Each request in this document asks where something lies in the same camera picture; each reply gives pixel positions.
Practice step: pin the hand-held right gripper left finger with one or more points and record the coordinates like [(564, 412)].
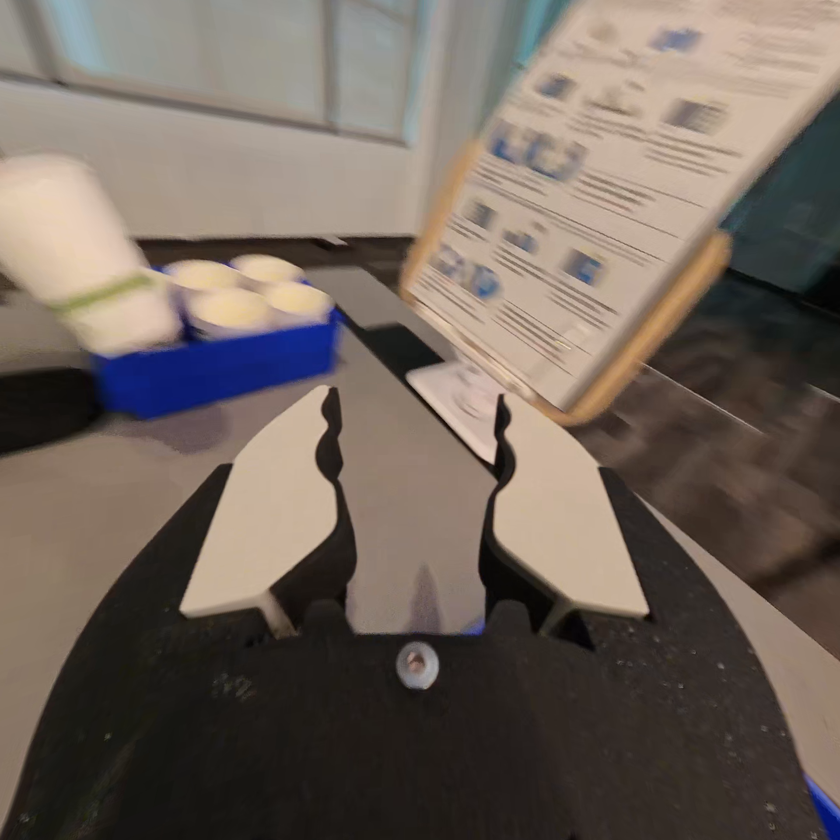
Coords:
[(269, 525)]

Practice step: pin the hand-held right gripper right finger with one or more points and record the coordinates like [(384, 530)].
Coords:
[(565, 532)]

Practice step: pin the blue plastic bin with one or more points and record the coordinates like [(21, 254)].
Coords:
[(827, 814), (223, 368)]

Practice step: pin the white paper cup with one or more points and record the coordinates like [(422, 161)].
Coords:
[(299, 302), (269, 269), (230, 313), (79, 250), (204, 276)]

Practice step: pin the black flat mat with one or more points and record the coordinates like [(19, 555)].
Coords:
[(394, 348)]

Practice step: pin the printed instruction sign board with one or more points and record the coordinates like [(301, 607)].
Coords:
[(617, 171)]

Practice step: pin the large window with blinds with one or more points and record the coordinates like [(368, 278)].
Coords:
[(210, 53)]

